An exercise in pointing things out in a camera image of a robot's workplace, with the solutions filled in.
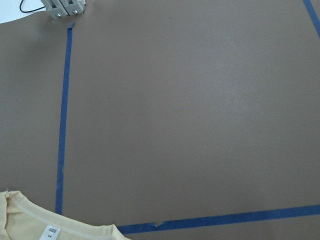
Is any aluminium frame post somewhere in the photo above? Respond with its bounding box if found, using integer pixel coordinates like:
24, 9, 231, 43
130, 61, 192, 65
41, 0, 86, 20

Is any cream long-sleeve graphic shirt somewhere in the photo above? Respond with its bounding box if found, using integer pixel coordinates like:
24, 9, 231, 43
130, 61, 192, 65
0, 191, 127, 240

